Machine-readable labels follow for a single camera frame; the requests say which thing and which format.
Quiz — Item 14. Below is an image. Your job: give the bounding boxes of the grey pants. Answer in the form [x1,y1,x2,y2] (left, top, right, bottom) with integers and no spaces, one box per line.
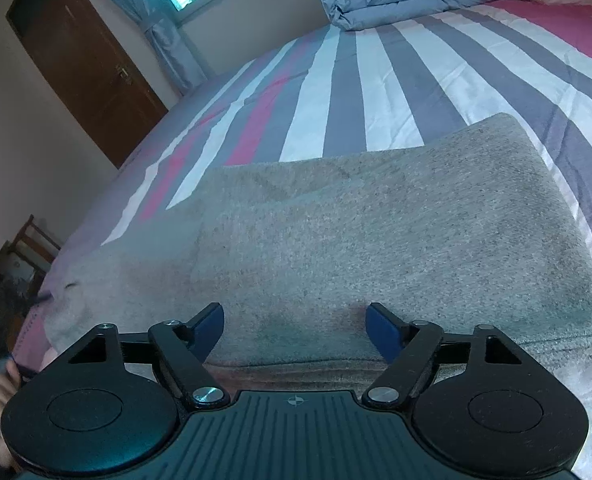
[38,112,592,396]

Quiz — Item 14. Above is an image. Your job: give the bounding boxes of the grey-blue curtain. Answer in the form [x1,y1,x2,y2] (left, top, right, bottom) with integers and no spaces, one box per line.
[71,0,209,96]

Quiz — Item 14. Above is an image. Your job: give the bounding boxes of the bed with striped sheet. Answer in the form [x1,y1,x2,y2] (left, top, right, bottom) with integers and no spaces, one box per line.
[8,0,592,480]

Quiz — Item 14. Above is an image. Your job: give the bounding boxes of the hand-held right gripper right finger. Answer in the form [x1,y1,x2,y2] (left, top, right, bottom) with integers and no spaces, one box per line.
[361,302,529,408]

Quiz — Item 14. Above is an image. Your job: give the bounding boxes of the yellow wooden cabinet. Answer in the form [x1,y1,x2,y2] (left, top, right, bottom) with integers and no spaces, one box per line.
[0,240,47,356]

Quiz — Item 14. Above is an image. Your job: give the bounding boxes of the brown wooden door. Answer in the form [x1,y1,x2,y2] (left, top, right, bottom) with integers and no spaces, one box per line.
[5,0,169,170]

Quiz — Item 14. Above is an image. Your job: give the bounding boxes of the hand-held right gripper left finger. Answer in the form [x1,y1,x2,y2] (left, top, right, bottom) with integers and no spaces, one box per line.
[68,302,229,411]

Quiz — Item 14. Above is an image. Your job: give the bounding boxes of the small wooden chair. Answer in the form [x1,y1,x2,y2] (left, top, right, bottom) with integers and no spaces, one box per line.
[6,214,62,281]

